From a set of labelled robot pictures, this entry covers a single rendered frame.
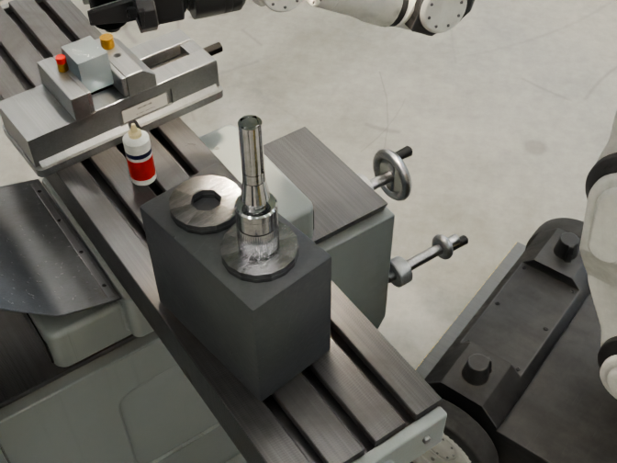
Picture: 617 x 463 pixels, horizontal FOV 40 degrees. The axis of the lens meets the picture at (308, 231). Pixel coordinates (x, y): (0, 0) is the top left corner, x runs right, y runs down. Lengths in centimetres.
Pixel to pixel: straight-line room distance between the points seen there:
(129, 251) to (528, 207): 165
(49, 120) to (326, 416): 66
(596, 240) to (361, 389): 42
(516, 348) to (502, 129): 146
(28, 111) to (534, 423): 98
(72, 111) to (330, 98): 173
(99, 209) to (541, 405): 81
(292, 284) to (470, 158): 190
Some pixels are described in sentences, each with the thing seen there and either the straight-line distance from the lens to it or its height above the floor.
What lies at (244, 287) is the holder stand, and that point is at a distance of 95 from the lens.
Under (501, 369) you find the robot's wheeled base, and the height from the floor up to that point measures 61.
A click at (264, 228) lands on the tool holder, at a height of 118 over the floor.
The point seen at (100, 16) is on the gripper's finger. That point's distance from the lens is 118.
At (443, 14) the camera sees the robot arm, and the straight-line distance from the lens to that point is 132.
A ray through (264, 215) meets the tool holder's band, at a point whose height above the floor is 120.
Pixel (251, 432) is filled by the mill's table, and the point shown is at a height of 93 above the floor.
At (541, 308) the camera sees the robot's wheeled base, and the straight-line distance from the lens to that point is 165.
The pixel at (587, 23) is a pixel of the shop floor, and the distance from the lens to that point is 354.
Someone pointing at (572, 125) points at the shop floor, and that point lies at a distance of 302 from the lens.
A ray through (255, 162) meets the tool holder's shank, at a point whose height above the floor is 127.
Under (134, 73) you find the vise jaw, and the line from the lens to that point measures 140.
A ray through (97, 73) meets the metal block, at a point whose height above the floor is 104.
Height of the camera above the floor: 185
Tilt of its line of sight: 47 degrees down
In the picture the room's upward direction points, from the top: 1 degrees counter-clockwise
